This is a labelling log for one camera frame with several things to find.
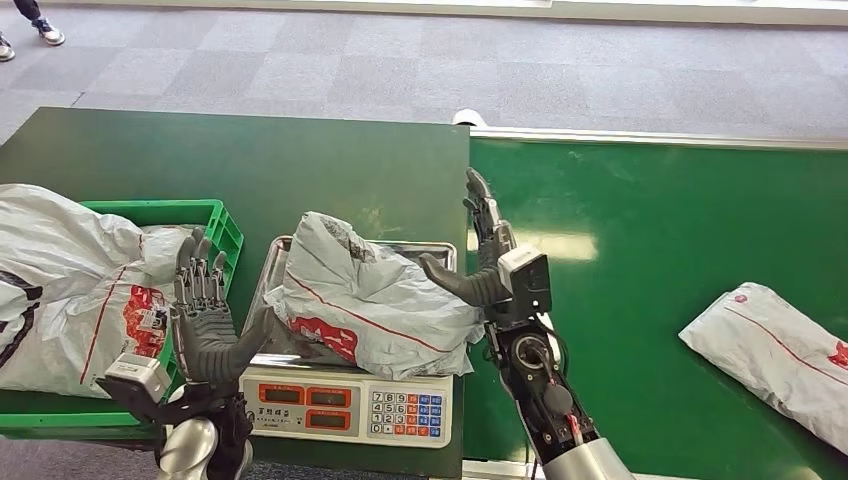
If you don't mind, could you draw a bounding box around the grey red-print package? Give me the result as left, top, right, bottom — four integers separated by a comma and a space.
264, 211, 485, 381

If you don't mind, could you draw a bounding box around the white electronic scale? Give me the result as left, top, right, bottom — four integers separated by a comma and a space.
239, 235, 460, 450

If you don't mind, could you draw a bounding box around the large white red-print package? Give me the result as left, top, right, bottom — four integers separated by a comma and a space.
0, 183, 193, 399

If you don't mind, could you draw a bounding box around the long white red-print package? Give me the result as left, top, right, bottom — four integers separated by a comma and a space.
678, 282, 848, 457

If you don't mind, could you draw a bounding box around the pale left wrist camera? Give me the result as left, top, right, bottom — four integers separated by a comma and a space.
95, 352, 172, 422

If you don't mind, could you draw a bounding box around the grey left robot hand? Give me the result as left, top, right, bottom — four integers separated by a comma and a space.
168, 227, 276, 386

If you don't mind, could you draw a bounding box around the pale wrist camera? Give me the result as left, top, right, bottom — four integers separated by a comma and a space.
496, 243, 553, 316
95, 352, 172, 422

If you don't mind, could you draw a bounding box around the silver conveyor side rail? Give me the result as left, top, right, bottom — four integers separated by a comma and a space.
470, 125, 848, 151

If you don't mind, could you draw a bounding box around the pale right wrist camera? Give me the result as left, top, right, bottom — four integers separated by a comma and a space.
496, 243, 553, 316

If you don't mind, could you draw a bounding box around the steel scale tray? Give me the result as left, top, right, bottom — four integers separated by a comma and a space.
246, 235, 460, 372

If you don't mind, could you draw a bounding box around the green plastic crate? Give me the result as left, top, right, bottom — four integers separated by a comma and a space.
0, 198, 245, 429

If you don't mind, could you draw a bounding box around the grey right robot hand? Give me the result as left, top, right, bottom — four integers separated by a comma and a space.
419, 166, 519, 326

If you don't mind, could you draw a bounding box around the green conveyor belt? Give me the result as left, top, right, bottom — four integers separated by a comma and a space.
463, 137, 848, 480

